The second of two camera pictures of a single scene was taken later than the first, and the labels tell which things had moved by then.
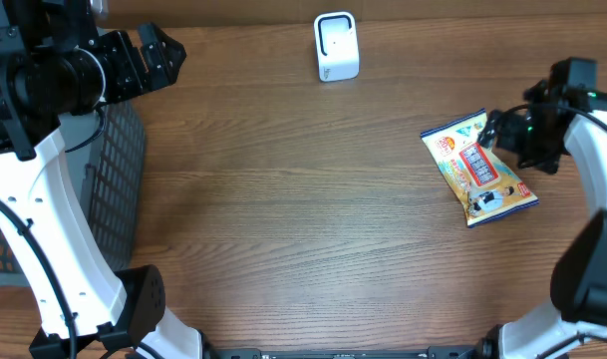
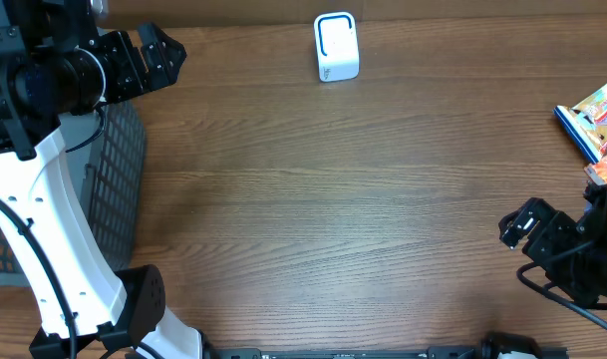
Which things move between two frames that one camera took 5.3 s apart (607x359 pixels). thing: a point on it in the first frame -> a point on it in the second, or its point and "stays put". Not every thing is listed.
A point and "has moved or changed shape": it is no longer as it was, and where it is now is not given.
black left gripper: x=134 y=76 stays put
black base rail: x=454 y=352 stays put
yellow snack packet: x=486 y=187 has moved or changed shape
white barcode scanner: x=337 y=45 stays put
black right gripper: x=547 y=158 -> x=554 y=230
